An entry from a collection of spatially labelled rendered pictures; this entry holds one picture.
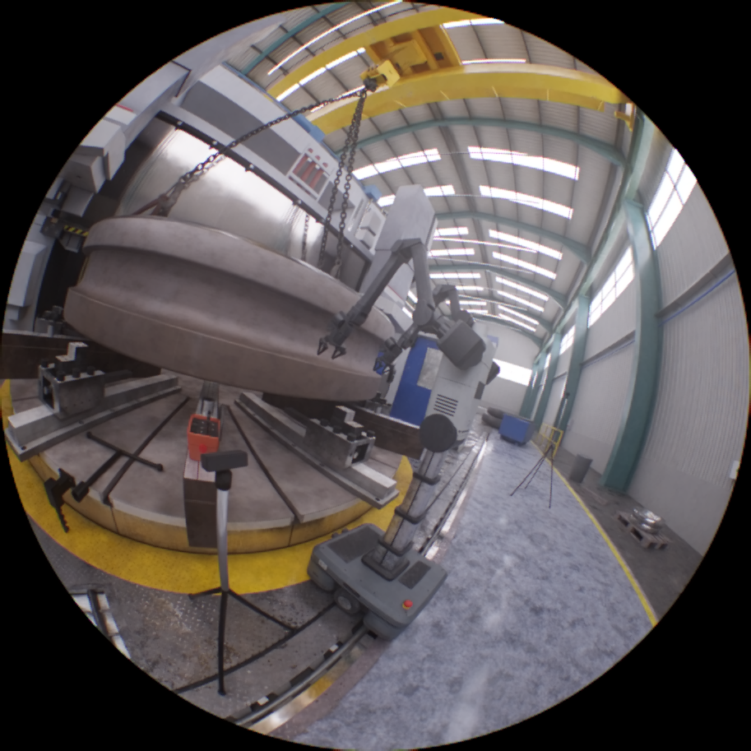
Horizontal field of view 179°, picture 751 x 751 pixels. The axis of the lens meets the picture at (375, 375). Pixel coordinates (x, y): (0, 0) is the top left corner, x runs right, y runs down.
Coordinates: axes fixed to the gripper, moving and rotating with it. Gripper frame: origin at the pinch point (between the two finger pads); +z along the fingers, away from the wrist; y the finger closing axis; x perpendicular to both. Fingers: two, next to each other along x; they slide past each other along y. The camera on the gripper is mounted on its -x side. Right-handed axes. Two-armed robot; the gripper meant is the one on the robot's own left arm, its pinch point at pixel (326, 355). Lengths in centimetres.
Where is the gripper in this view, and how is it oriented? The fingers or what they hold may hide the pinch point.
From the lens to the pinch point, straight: 118.5
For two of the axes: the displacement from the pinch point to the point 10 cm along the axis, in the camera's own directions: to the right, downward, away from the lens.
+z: -6.4, 6.9, 3.4
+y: -5.8, -1.5, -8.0
